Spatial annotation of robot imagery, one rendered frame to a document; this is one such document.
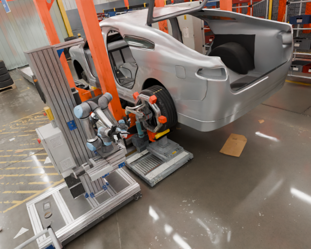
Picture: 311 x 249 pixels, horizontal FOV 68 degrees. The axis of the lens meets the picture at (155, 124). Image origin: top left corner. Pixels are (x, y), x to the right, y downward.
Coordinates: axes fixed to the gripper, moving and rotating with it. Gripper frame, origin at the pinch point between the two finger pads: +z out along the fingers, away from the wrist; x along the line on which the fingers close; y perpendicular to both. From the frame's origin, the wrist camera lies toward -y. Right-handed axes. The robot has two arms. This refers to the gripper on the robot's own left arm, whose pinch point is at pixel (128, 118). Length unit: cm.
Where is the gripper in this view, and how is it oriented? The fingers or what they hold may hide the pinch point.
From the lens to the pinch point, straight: 332.4
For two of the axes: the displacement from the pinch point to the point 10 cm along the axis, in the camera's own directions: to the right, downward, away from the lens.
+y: 1.7, 8.6, 4.8
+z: 1.0, -5.0, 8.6
